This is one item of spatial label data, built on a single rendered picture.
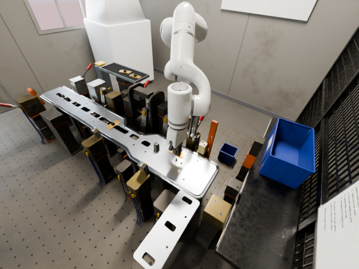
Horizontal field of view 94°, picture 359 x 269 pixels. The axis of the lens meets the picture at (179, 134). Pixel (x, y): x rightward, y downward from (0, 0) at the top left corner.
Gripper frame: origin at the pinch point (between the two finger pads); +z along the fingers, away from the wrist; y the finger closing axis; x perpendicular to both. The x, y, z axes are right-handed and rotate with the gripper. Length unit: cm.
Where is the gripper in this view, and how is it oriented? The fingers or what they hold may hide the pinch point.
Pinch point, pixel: (177, 149)
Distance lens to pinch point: 78.7
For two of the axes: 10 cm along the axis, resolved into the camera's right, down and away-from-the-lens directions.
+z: -0.4, 7.3, 6.8
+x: 8.3, 4.0, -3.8
